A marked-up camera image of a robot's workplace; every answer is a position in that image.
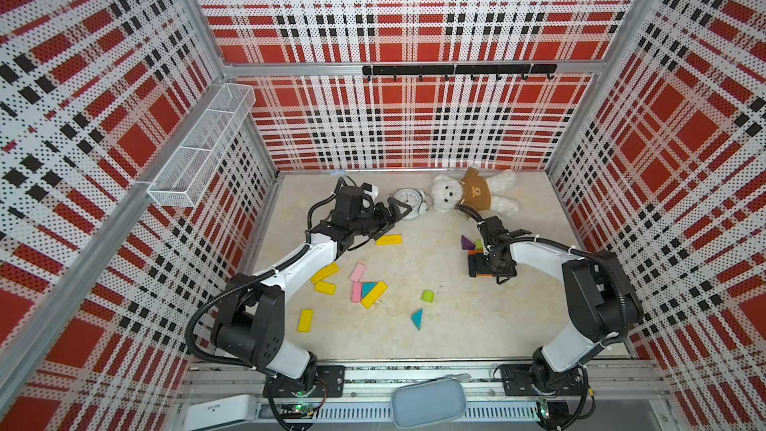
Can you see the white teddy bear brown hoodie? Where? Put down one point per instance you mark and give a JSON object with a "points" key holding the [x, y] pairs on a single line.
{"points": [[476, 192]]}

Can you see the teal triangle block centre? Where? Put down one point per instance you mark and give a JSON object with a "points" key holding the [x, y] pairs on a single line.
{"points": [[367, 288]]}

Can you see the yellow long block top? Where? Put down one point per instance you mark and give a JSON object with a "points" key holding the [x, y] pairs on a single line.
{"points": [[389, 240]]}

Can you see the yellow long block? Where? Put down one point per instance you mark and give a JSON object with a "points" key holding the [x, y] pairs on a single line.
{"points": [[324, 273], [389, 240], [373, 297]]}

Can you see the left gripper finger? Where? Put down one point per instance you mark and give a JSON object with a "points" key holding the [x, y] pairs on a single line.
{"points": [[397, 209], [385, 224]]}

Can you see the green half-cylinder block lower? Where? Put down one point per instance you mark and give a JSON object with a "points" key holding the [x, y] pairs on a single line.
{"points": [[428, 296]]}

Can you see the pink block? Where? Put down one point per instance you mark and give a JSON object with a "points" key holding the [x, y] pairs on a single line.
{"points": [[358, 273], [356, 294]]}

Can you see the yellow long block centre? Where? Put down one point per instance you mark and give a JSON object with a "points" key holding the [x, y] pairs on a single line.
{"points": [[373, 297]]}

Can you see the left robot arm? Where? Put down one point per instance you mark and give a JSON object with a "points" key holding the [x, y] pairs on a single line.
{"points": [[245, 324]]}

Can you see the black hook rail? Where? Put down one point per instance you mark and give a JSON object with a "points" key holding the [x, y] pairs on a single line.
{"points": [[523, 70]]}

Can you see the grey pouch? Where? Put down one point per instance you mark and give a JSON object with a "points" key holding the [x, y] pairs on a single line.
{"points": [[428, 403]]}

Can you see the white wire basket shelf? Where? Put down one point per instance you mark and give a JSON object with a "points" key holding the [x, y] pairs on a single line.
{"points": [[215, 123]]}

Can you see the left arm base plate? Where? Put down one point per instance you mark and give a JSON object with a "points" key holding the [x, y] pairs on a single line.
{"points": [[317, 381]]}

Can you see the small yellow block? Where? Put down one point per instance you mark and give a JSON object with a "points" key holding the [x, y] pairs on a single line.
{"points": [[325, 288]]}

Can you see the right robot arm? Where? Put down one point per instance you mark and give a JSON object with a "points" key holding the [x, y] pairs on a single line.
{"points": [[601, 302]]}

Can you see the purple triangle block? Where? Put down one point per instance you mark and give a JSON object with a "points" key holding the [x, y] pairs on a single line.
{"points": [[467, 244]]}

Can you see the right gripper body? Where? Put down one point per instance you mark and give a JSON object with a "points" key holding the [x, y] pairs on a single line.
{"points": [[485, 265]]}

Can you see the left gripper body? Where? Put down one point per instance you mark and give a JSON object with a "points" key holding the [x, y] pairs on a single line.
{"points": [[374, 221]]}

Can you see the white box device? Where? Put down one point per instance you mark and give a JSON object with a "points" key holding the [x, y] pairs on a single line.
{"points": [[221, 413]]}

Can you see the yellow long block left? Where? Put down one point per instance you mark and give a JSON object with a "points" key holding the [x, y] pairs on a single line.
{"points": [[324, 273]]}

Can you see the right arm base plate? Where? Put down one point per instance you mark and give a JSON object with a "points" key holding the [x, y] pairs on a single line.
{"points": [[517, 378]]}

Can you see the yellow block bottom left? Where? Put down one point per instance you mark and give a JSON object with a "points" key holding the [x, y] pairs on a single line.
{"points": [[305, 321]]}

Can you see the white alarm clock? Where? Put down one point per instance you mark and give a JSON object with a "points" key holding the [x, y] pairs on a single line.
{"points": [[415, 200]]}

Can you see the teal triangle block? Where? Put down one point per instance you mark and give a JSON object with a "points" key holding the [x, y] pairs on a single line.
{"points": [[367, 288], [416, 318]]}

